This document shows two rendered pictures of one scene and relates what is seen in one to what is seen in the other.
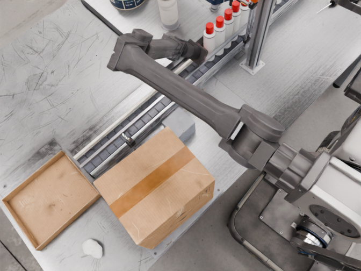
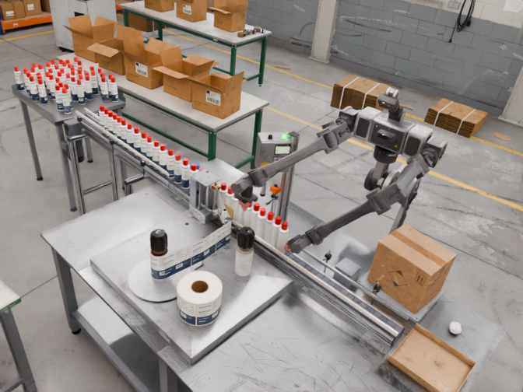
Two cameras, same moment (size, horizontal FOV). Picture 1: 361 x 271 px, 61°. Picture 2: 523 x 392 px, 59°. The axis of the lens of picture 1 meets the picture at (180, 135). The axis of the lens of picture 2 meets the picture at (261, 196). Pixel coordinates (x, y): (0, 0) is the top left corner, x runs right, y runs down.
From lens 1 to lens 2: 226 cm
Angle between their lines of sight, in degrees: 64
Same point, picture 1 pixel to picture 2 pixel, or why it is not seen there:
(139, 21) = (237, 298)
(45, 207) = (440, 368)
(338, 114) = not seen: hidden behind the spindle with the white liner
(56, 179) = (413, 363)
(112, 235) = (439, 319)
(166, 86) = (410, 177)
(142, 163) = (408, 252)
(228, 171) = (370, 254)
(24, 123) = not seen: outside the picture
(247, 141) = (423, 162)
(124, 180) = (423, 260)
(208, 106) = (414, 168)
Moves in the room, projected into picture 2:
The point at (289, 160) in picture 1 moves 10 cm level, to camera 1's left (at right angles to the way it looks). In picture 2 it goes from (429, 152) to (440, 162)
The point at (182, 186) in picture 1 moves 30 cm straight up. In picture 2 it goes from (415, 236) to (433, 187)
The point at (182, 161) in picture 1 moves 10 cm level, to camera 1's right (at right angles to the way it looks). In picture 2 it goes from (399, 235) to (391, 222)
